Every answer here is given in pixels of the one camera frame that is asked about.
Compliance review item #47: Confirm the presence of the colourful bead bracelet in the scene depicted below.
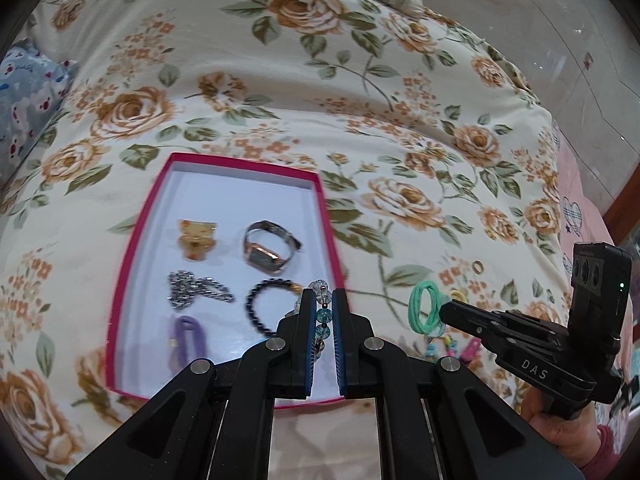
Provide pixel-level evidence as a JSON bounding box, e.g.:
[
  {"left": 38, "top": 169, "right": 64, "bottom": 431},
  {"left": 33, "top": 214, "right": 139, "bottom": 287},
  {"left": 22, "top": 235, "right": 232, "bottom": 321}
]
[{"left": 425, "top": 332, "right": 463, "bottom": 361}]

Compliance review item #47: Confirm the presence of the purple hair clip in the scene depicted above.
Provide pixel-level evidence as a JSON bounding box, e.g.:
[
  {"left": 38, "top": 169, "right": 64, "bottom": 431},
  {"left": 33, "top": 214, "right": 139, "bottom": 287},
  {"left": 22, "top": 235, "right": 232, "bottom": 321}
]
[{"left": 167, "top": 315, "right": 208, "bottom": 367}]

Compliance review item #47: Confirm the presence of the red shallow cardboard box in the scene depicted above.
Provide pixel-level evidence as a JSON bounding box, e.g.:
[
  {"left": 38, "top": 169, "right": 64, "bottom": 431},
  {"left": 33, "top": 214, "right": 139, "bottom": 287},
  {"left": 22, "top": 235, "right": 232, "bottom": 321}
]
[{"left": 105, "top": 152, "right": 351, "bottom": 410}]

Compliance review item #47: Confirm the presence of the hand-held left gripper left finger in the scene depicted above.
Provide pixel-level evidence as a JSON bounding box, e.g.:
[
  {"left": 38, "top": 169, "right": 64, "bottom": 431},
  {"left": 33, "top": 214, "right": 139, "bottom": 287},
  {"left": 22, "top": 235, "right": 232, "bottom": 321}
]
[{"left": 65, "top": 287, "right": 316, "bottom": 480}]

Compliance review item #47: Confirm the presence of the black bead bracelet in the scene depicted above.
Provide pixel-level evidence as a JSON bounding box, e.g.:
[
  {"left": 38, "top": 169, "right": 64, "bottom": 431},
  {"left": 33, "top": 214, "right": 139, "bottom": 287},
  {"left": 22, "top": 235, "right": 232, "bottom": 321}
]
[{"left": 245, "top": 280, "right": 303, "bottom": 338}]

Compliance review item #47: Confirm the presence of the person's right forearm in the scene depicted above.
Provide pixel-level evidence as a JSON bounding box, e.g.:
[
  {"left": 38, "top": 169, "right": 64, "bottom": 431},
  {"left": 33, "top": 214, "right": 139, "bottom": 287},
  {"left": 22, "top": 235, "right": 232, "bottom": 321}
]
[{"left": 580, "top": 424, "right": 622, "bottom": 480}]

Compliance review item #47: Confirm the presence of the grey bear print pillow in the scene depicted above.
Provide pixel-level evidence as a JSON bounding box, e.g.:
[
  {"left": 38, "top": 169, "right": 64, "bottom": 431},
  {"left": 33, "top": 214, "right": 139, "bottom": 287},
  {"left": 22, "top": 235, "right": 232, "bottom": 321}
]
[{"left": 0, "top": 45, "right": 79, "bottom": 161}]

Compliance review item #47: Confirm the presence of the person's right hand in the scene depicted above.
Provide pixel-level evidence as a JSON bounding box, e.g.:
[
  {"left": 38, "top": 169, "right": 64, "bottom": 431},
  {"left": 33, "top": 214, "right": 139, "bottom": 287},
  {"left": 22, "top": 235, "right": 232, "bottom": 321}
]
[{"left": 520, "top": 385, "right": 601, "bottom": 470}]

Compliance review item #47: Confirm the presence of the pink heart print sheet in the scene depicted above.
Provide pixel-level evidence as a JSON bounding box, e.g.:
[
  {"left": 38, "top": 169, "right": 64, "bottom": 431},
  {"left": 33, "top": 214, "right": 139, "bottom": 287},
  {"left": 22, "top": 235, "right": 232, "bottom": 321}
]
[{"left": 555, "top": 135, "right": 640, "bottom": 411}]

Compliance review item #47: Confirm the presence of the silver chain necklace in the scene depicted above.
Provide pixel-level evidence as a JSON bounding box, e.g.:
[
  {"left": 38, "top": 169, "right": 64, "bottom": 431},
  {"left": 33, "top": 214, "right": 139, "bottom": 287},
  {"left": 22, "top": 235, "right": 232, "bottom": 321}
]
[{"left": 167, "top": 270, "right": 236, "bottom": 311}]

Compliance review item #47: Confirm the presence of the cream floral blanket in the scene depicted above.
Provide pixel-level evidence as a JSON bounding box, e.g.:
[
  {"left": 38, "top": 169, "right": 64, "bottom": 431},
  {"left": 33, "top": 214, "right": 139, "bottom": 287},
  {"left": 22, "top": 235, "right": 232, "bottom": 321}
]
[{"left": 0, "top": 0, "right": 601, "bottom": 480}]

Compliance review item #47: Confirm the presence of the green hair tie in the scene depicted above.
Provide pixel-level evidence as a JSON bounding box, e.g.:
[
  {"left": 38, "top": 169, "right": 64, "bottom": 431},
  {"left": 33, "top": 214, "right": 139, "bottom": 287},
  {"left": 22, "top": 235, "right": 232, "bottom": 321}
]
[{"left": 408, "top": 281, "right": 451, "bottom": 336}]

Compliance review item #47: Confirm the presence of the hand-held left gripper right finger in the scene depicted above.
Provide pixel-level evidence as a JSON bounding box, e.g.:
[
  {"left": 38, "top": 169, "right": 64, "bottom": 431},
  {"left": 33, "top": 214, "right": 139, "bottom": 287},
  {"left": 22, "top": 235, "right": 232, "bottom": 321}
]
[{"left": 332, "top": 287, "right": 583, "bottom": 480}]

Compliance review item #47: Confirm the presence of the rose gold wrist watch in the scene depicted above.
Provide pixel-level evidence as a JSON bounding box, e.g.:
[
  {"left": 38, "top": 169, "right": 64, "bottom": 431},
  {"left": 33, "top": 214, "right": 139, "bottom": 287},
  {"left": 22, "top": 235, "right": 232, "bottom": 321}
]
[{"left": 243, "top": 220, "right": 303, "bottom": 275}]

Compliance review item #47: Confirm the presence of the brown wooden furniture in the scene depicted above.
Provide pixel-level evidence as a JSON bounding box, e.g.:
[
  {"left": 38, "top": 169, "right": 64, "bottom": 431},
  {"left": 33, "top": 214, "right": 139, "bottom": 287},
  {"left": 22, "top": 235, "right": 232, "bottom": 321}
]
[{"left": 602, "top": 160, "right": 640, "bottom": 271}]

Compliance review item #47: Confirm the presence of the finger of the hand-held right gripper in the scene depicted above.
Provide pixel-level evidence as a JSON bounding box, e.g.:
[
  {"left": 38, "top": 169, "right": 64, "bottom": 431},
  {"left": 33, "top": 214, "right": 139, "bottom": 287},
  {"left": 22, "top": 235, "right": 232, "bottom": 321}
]
[{"left": 439, "top": 301, "right": 507, "bottom": 350}]

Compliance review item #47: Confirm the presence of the yellow hair claw clip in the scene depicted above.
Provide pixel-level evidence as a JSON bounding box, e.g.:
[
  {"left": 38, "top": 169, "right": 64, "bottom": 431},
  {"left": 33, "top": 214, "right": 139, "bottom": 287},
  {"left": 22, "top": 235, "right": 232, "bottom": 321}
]
[{"left": 177, "top": 218, "right": 221, "bottom": 262}]

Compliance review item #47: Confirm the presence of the glass bead bracelet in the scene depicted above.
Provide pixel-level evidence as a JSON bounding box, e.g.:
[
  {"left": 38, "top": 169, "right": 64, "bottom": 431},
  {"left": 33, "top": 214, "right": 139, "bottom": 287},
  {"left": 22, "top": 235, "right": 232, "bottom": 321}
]
[{"left": 295, "top": 280, "right": 333, "bottom": 361}]

